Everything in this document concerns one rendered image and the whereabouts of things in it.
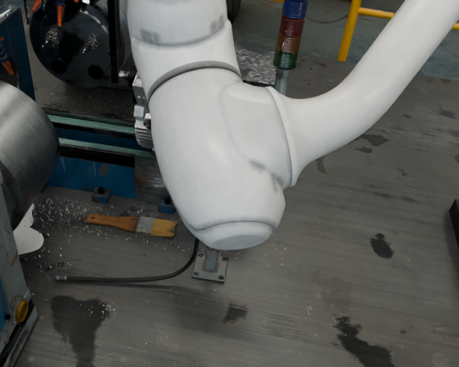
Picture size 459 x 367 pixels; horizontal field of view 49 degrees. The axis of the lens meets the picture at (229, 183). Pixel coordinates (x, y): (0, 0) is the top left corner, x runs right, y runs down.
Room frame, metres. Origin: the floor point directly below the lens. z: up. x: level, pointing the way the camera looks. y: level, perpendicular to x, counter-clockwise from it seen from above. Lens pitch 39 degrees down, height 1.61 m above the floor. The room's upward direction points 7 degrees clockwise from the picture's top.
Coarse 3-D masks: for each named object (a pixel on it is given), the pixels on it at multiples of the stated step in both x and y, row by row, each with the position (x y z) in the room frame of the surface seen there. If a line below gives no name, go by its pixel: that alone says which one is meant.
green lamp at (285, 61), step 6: (276, 48) 1.26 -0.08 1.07; (276, 54) 1.25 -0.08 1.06; (282, 54) 1.24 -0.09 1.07; (288, 54) 1.24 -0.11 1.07; (294, 54) 1.24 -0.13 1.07; (276, 60) 1.25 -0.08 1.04; (282, 60) 1.24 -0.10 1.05; (288, 60) 1.24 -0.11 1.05; (294, 60) 1.25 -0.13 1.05; (282, 66) 1.24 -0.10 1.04; (288, 66) 1.24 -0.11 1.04
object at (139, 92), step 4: (136, 76) 0.92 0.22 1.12; (136, 80) 0.91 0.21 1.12; (132, 84) 0.90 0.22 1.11; (136, 84) 0.90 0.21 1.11; (140, 84) 0.90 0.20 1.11; (136, 88) 0.90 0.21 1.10; (140, 88) 0.90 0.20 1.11; (136, 92) 0.91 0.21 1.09; (140, 92) 0.91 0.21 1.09; (144, 92) 0.90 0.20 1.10; (136, 96) 0.91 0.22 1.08; (140, 96) 0.91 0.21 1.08; (144, 96) 0.91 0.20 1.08; (136, 100) 0.92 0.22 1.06; (140, 100) 0.91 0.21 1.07; (144, 100) 0.91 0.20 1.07; (140, 104) 0.92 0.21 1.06; (144, 104) 0.92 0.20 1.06
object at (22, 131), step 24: (0, 96) 0.73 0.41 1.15; (24, 96) 0.76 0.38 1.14; (0, 120) 0.68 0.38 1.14; (24, 120) 0.71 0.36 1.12; (48, 120) 0.76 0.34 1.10; (0, 144) 0.63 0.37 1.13; (24, 144) 0.67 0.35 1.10; (48, 144) 0.73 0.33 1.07; (0, 168) 0.60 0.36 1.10; (24, 168) 0.64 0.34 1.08; (48, 168) 0.71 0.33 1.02; (24, 192) 0.61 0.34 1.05
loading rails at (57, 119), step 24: (72, 120) 1.03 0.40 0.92; (96, 120) 1.04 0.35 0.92; (120, 120) 1.05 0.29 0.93; (72, 144) 0.92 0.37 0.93; (96, 144) 0.95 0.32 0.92; (120, 144) 1.01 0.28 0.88; (72, 168) 0.91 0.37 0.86; (96, 168) 0.91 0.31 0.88; (120, 168) 0.91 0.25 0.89; (144, 168) 0.90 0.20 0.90; (96, 192) 0.89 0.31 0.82; (120, 192) 0.91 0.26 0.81; (144, 192) 0.90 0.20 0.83
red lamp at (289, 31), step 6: (282, 18) 1.26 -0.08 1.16; (288, 18) 1.24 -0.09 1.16; (282, 24) 1.25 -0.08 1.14; (288, 24) 1.24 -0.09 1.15; (294, 24) 1.24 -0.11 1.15; (300, 24) 1.24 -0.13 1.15; (282, 30) 1.25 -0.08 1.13; (288, 30) 1.24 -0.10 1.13; (294, 30) 1.24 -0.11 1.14; (300, 30) 1.25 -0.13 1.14
